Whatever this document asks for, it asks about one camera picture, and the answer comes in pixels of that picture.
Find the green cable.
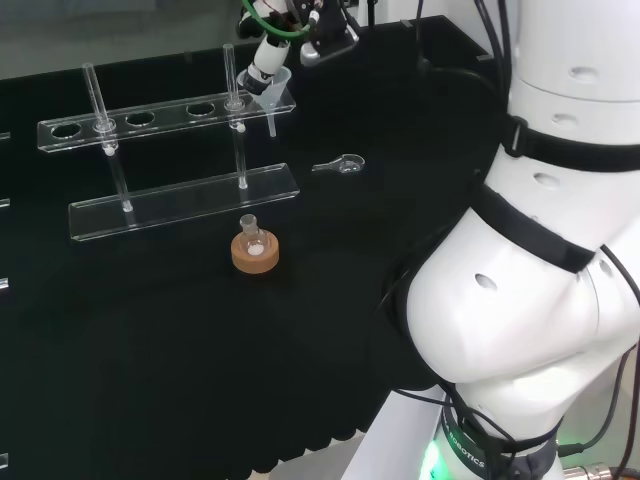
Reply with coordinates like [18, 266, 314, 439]
[241, 0, 314, 42]

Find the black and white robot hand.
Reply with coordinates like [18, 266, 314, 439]
[236, 0, 361, 96]

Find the black bench cloth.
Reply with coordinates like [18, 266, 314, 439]
[0, 14, 511, 477]

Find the clear glass weighing funnel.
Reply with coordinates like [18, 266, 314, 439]
[311, 153, 366, 177]

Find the small round-bottom glass flask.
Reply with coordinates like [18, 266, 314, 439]
[238, 213, 272, 259]

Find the brown cork ring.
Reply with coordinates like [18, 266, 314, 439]
[230, 230, 281, 275]

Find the clear acrylic funnel stand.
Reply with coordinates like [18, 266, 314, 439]
[36, 43, 301, 244]

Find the thin black base cable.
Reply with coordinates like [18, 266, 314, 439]
[557, 337, 640, 457]

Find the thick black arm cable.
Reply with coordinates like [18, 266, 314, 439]
[472, 0, 519, 101]

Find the black cable with plug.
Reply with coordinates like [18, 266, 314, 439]
[413, 0, 511, 96]

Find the clear plastic funnel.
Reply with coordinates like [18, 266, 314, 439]
[236, 64, 294, 139]

